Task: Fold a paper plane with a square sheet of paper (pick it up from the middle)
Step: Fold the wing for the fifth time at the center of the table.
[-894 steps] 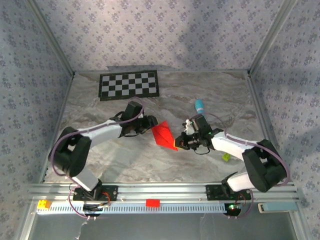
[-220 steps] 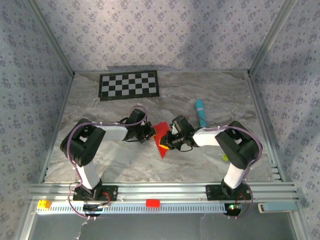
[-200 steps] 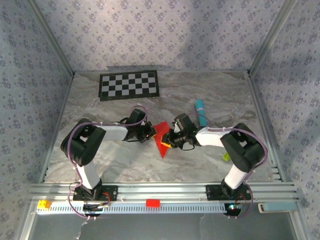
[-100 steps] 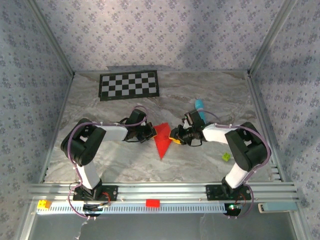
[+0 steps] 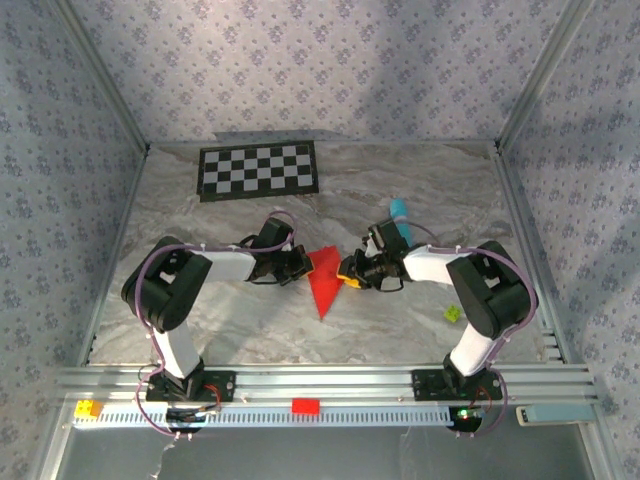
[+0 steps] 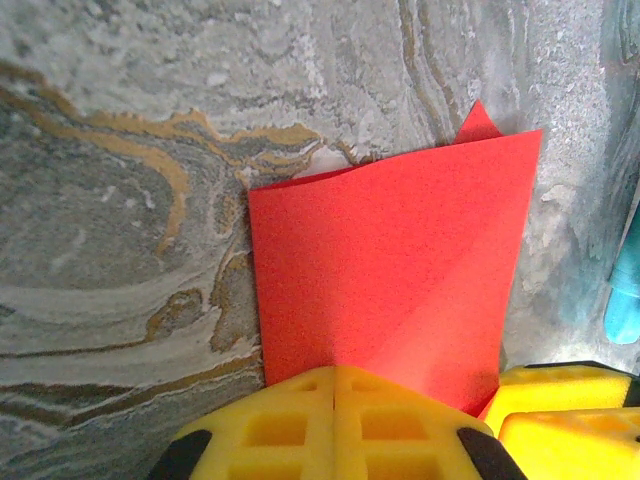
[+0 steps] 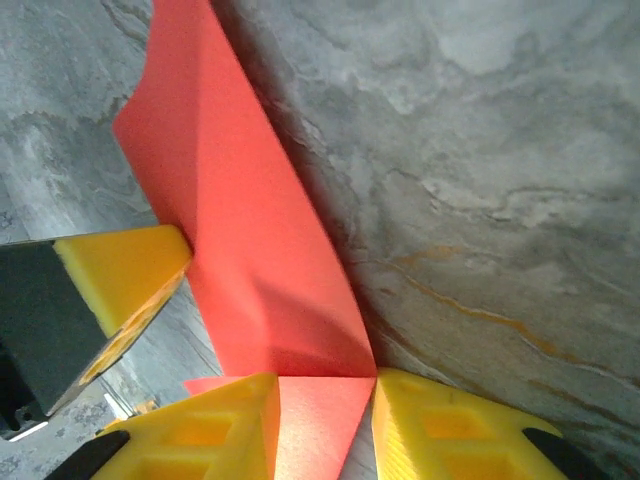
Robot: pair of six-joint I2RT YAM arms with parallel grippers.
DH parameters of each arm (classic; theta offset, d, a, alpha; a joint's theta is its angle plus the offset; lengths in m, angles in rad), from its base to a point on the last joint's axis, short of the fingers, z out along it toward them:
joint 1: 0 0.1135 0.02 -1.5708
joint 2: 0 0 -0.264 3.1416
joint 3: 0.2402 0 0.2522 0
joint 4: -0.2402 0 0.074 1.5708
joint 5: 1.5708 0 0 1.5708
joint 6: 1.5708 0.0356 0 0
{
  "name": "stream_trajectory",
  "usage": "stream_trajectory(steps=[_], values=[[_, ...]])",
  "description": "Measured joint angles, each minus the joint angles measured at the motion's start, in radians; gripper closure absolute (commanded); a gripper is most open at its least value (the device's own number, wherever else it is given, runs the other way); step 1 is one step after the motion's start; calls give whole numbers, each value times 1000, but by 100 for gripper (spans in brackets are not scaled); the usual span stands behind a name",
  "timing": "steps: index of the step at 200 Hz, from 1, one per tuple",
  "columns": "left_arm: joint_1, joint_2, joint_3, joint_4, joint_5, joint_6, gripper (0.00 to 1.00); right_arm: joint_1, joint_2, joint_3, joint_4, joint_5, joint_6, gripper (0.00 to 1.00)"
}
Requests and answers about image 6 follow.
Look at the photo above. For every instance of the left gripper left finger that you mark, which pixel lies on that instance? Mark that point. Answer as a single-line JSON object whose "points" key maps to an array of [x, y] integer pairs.
{"points": [[270, 430]]}

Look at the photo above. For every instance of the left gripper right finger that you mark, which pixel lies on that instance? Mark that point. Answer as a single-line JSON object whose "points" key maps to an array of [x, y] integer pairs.
{"points": [[405, 430]]}

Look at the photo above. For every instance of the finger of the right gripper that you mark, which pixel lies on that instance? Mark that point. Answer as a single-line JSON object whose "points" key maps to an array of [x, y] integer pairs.
{"points": [[575, 445], [560, 390]]}

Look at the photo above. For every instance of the red cloth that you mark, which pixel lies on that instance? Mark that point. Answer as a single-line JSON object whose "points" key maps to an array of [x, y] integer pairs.
{"points": [[390, 260]]}

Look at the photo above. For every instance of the teal pen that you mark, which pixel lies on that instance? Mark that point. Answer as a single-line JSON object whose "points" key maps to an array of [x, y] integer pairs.
{"points": [[625, 300]]}

